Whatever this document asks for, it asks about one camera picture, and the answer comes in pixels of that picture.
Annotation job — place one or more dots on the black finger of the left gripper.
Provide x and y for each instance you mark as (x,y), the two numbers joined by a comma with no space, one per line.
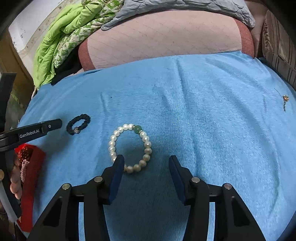
(16,137)

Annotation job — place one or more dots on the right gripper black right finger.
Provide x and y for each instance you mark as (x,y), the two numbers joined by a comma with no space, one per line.
(233,219)

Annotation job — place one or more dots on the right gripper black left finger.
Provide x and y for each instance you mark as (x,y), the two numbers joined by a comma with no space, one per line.
(60,218)

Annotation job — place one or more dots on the red polka dot scrunchie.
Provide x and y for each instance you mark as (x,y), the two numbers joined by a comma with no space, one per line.
(24,154)

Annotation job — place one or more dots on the red white plaid scrunchie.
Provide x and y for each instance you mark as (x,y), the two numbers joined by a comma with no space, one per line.
(23,170)

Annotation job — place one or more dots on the red jewelry box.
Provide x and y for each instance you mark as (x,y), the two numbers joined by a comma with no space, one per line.
(29,187)

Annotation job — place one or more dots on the person left hand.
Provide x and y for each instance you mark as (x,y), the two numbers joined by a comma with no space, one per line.
(15,178)

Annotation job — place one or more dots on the wooden glass door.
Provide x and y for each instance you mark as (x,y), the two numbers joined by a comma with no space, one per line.
(22,87)

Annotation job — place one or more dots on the blue towel cloth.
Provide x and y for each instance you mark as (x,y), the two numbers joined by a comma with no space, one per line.
(219,114)

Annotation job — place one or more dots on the green quilted blanket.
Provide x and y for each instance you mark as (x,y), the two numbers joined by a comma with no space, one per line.
(71,27)

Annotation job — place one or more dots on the small gold earring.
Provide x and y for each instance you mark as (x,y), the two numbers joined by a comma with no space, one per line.
(285,99)

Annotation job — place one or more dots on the grey quilted pillow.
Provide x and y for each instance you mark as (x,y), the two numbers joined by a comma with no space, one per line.
(233,8)

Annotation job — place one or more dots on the striped floral cushion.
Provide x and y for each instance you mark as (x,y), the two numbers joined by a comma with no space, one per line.
(278,48)

